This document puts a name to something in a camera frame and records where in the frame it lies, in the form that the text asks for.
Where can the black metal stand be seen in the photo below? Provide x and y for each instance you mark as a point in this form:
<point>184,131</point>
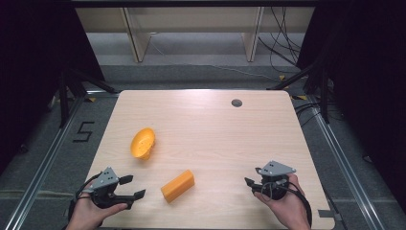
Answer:
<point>324,96</point>
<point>65,96</point>

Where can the aluminium floor rail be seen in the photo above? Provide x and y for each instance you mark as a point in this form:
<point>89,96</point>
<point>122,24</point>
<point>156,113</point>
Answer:
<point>344,166</point>
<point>41,163</point>

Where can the orange rectangular block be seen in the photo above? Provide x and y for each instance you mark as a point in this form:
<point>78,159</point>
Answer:
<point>177,186</point>

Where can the orange perforated plastic bowl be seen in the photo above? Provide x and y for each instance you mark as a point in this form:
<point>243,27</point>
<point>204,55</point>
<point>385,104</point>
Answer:
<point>143,143</point>

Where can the black curtain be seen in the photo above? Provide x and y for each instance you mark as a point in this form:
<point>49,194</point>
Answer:
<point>367,80</point>
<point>35,64</point>

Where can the light wooden furniture leg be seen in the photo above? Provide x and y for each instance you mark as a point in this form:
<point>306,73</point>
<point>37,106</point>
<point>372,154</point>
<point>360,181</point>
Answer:
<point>253,35</point>
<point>137,41</point>

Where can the person's left hand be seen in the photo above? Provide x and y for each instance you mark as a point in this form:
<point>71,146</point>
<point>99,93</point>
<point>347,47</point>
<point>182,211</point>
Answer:
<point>87,215</point>

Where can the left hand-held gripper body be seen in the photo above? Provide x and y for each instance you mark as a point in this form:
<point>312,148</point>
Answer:
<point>103,183</point>

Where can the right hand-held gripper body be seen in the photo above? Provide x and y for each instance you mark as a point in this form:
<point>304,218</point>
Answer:
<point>275,179</point>

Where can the person's right hand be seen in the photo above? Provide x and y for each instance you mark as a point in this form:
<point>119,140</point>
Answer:
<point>292,207</point>

